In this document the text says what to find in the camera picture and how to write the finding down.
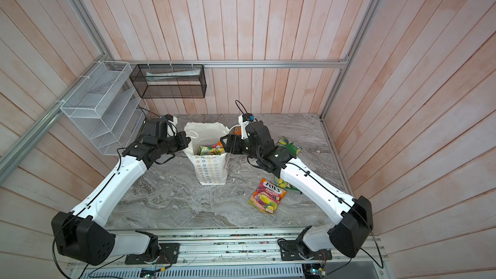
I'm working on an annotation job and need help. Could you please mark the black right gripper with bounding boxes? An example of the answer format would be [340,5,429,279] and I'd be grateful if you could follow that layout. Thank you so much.
[221,136,266,165]

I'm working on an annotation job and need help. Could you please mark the green Fox's spring tea bag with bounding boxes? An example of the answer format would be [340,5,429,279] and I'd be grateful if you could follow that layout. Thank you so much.
[198,142,225,156]

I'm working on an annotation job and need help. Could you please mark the white printed paper bag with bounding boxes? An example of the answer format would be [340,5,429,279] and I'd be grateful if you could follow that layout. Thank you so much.
[183,122,230,185]

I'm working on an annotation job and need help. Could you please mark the orange candy bag back side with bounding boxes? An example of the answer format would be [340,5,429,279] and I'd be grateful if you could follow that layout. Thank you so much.
[230,124,242,136]

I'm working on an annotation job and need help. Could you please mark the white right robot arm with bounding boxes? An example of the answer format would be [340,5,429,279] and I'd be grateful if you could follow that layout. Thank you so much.
[220,121,373,258]

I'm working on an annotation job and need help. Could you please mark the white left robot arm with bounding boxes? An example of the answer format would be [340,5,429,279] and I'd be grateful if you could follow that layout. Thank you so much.
[51,114,191,266]

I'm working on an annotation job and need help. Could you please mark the small green candy bag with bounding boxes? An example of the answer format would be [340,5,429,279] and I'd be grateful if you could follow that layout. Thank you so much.
[277,136,302,158]

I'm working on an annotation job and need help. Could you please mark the yellow green Fox's bag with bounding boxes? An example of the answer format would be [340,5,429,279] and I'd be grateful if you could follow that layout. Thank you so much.
[275,177,301,193]

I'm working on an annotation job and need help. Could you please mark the Fox's fruits bag front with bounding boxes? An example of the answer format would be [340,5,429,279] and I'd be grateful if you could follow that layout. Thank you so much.
[248,178,287,214]

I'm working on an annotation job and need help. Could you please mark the green circuit board left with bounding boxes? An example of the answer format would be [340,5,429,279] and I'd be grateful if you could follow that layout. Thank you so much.
[139,269,157,279]

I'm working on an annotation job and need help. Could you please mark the green circuit board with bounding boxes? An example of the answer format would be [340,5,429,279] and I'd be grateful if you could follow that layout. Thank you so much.
[139,269,157,279]
[302,263,326,279]

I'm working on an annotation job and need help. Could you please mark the green circuit board right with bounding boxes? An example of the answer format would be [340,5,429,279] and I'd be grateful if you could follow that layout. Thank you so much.
[302,263,326,279]

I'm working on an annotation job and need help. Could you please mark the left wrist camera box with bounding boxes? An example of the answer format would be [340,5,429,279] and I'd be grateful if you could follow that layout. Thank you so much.
[162,114,178,137]

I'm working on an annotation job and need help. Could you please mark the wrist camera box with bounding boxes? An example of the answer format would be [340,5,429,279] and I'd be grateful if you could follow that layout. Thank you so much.
[162,114,178,137]
[238,113,254,140]

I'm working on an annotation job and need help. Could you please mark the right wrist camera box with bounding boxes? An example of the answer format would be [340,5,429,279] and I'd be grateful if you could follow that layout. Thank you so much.
[238,113,254,140]

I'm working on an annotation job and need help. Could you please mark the black mesh wall basket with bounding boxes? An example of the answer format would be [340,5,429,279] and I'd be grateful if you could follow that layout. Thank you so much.
[130,63,207,99]

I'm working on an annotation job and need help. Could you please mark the white wire wall shelf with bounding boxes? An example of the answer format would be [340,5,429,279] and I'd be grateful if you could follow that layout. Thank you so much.
[61,61,147,156]

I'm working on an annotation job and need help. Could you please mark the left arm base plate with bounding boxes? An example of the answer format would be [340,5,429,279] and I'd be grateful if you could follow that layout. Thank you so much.
[125,242,180,265]

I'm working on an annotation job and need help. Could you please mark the slotted aluminium base rail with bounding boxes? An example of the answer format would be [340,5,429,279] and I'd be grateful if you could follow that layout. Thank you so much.
[63,227,395,278]

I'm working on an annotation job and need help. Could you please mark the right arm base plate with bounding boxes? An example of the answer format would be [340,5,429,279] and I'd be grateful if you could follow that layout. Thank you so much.
[277,238,333,262]

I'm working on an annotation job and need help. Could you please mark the aluminium frame rails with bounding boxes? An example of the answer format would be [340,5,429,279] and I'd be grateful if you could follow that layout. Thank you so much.
[1,0,376,181]

